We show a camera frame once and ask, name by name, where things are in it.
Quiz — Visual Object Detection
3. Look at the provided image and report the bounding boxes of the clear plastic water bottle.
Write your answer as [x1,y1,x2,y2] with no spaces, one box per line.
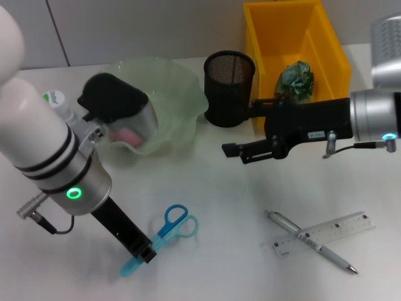
[42,90,79,126]

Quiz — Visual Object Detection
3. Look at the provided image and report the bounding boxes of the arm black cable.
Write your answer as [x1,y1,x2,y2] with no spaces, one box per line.
[16,191,76,235]
[322,130,398,159]

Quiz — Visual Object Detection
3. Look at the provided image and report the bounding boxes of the green glass fruit plate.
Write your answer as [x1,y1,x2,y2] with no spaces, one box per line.
[100,56,209,156]

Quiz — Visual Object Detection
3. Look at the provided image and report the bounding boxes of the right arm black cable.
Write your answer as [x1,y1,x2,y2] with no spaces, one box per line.
[322,130,398,159]

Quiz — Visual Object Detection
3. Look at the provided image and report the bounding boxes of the black mesh pen holder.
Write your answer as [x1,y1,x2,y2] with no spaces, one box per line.
[202,50,256,129]

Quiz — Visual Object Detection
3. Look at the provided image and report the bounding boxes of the blue scissors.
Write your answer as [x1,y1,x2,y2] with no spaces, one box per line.
[120,204,200,277]

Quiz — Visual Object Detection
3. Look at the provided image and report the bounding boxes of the pink peach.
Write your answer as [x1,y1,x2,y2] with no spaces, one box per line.
[109,125,148,147]

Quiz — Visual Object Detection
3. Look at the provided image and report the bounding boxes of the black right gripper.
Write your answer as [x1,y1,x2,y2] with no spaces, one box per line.
[221,97,354,165]

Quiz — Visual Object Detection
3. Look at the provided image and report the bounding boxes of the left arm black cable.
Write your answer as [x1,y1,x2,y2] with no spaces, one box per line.
[16,191,76,235]

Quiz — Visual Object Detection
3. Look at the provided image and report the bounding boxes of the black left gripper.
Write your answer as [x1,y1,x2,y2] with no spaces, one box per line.
[90,196,158,265]

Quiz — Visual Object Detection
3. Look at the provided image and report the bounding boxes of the green plastic wrap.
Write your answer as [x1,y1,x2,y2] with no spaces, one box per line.
[274,60,315,105]

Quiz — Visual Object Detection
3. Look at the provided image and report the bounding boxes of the yellow plastic bin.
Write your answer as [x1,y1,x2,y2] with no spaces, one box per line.
[243,0,352,130]

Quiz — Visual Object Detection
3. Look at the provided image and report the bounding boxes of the clear plastic ruler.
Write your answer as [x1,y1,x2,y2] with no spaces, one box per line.
[260,211,376,260]

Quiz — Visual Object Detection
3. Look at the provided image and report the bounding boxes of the white grey ballpoint pen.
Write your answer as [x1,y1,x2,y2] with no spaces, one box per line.
[266,209,359,276]

